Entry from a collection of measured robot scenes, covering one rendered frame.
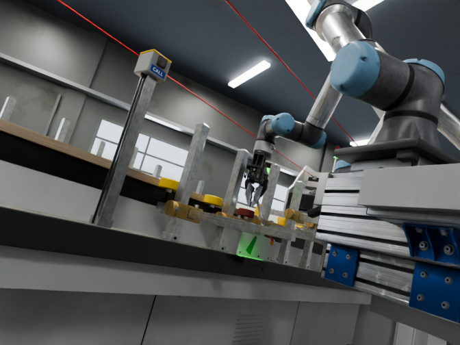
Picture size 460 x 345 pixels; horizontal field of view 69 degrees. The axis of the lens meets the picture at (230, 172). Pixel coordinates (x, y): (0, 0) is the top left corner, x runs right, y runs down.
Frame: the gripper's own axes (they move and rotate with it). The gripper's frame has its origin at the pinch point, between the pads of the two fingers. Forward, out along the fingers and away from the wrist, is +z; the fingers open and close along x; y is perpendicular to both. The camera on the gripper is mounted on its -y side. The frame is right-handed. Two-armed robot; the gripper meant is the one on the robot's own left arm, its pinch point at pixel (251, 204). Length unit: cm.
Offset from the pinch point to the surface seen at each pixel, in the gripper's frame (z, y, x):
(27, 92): -120, -234, -477
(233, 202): 0.9, 1.2, -7.0
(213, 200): 1.6, -4.5, -17.5
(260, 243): 13.5, -21.6, 2.0
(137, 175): 1.9, 25.7, -35.8
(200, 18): -258, -231, -205
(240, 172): -11.1, 1.3, -7.1
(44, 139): 1, 57, -47
